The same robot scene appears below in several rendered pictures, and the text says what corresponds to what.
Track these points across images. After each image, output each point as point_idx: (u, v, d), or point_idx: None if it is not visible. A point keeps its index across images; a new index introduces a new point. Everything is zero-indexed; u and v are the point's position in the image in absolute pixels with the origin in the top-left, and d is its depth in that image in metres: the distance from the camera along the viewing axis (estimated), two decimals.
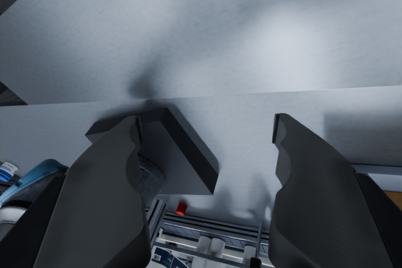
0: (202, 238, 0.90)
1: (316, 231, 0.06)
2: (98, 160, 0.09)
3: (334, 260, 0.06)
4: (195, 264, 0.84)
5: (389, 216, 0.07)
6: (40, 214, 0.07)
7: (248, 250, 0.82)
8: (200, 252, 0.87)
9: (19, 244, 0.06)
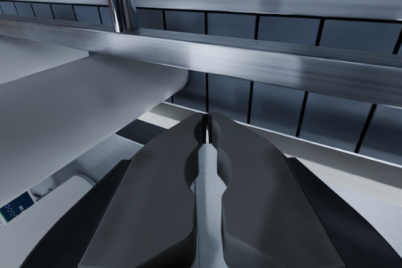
0: None
1: (263, 225, 0.06)
2: (161, 151, 0.09)
3: (283, 249, 0.06)
4: None
5: (319, 192, 0.07)
6: (105, 191, 0.08)
7: None
8: None
9: (84, 215, 0.07)
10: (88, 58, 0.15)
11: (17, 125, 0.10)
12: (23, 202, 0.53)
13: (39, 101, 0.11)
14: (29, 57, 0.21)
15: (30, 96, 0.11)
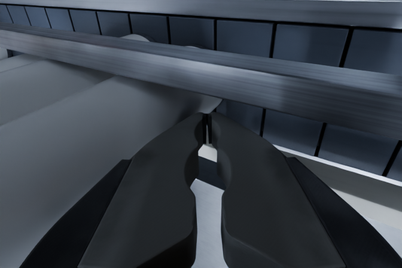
0: None
1: (263, 225, 0.06)
2: (161, 151, 0.09)
3: (283, 249, 0.06)
4: None
5: (319, 192, 0.07)
6: (105, 191, 0.08)
7: None
8: (30, 54, 0.17)
9: (84, 215, 0.07)
10: (118, 81, 0.12)
11: (36, 188, 0.07)
12: None
13: (64, 149, 0.08)
14: None
15: (51, 142, 0.08)
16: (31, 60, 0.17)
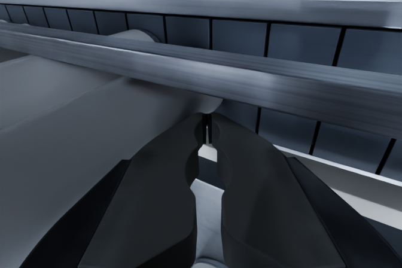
0: None
1: (263, 225, 0.06)
2: (161, 151, 0.09)
3: (283, 249, 0.06)
4: None
5: (319, 192, 0.07)
6: (105, 191, 0.08)
7: None
8: (24, 56, 0.18)
9: (84, 215, 0.07)
10: (116, 83, 0.12)
11: (34, 187, 0.07)
12: None
13: (62, 149, 0.08)
14: None
15: (50, 142, 0.08)
16: (23, 57, 0.17)
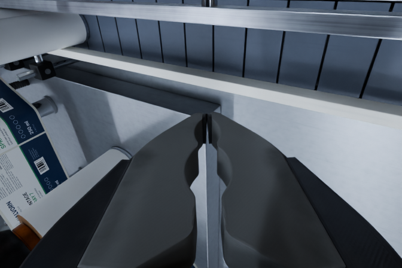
0: None
1: (263, 225, 0.06)
2: (161, 151, 0.09)
3: (283, 249, 0.06)
4: None
5: (319, 192, 0.07)
6: (105, 191, 0.08)
7: None
8: None
9: (84, 215, 0.07)
10: (22, 15, 0.32)
11: None
12: (58, 177, 0.59)
13: None
14: None
15: None
16: None
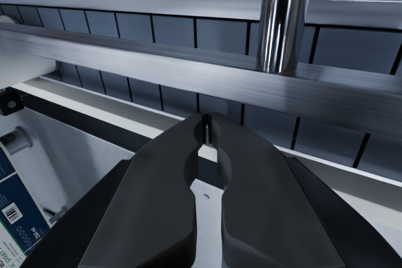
0: None
1: (263, 225, 0.06)
2: (161, 151, 0.09)
3: (283, 249, 0.06)
4: None
5: (319, 192, 0.07)
6: (105, 191, 0.08)
7: None
8: None
9: (84, 215, 0.07)
10: None
11: None
12: (35, 224, 0.48)
13: None
14: None
15: None
16: None
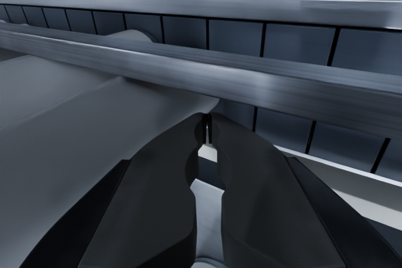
0: None
1: (263, 225, 0.06)
2: (161, 151, 0.09)
3: (283, 249, 0.06)
4: None
5: (319, 192, 0.07)
6: (105, 191, 0.08)
7: None
8: (23, 55, 0.18)
9: (84, 215, 0.07)
10: (112, 82, 0.12)
11: (30, 184, 0.08)
12: None
13: (58, 147, 0.08)
14: None
15: (46, 140, 0.08)
16: (21, 57, 0.17)
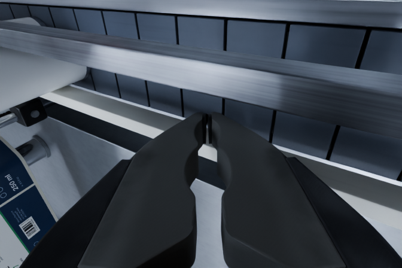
0: None
1: (263, 225, 0.06)
2: (161, 151, 0.09)
3: (283, 249, 0.06)
4: None
5: (319, 192, 0.07)
6: (105, 191, 0.08)
7: None
8: None
9: (84, 215, 0.07)
10: None
11: None
12: None
13: None
14: None
15: None
16: None
